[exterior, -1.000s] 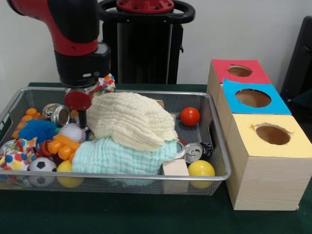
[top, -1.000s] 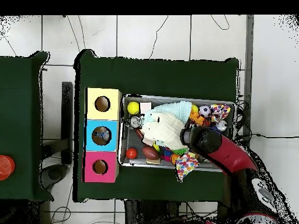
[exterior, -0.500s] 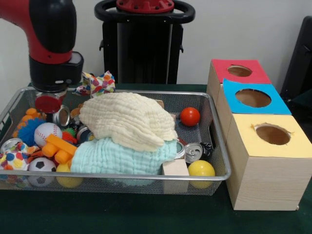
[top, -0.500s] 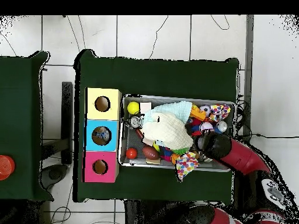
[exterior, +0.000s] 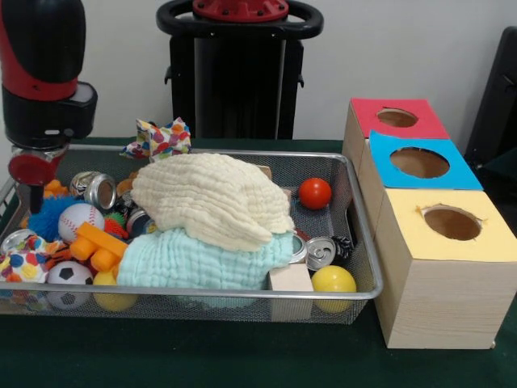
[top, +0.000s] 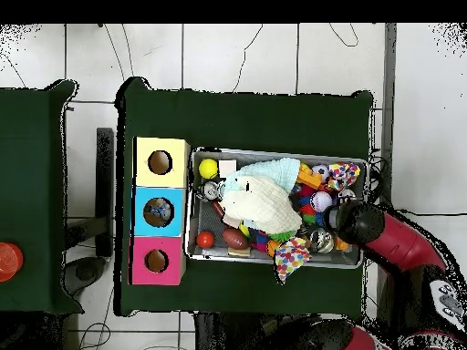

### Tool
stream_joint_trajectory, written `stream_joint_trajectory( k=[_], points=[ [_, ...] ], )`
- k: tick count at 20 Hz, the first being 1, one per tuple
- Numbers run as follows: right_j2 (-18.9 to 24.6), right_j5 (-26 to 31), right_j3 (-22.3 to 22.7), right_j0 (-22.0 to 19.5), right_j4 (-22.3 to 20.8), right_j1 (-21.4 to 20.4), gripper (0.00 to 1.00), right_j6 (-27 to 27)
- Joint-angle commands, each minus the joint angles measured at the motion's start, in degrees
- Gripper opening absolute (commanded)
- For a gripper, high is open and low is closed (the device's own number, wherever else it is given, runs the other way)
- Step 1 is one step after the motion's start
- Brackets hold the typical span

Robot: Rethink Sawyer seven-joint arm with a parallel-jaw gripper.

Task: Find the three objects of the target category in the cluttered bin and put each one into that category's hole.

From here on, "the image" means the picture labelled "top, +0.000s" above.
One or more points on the red plastic cup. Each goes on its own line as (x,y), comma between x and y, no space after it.
(10,261)

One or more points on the clear mesh bin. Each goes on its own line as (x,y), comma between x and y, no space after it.
(201,219)

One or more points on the white baseball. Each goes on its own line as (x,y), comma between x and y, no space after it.
(321,201)

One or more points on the green cloth side table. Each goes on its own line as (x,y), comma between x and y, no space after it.
(36,160)

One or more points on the wooden box with three holes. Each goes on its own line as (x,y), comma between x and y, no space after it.
(175,182)

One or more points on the black soda can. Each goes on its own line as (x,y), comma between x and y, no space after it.
(211,191)

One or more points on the crushed silver can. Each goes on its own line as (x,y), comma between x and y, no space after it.
(322,240)

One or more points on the brown toy football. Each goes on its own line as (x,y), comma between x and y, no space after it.
(234,238)

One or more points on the black chair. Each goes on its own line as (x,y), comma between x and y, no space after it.
(105,189)

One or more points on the pale yellow muslin cloth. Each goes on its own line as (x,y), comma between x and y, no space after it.
(263,204)

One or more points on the yellow smiley ball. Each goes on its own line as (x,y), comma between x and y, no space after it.
(208,168)

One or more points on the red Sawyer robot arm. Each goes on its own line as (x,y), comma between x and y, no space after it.
(401,240)

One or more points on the colourful polka-dot cloth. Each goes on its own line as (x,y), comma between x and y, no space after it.
(292,257)

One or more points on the mint green muslin cloth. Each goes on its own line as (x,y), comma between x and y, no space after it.
(273,169)

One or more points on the small wooden cube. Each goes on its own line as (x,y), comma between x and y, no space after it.
(228,168)

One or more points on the red ball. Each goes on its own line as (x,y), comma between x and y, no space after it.
(206,239)

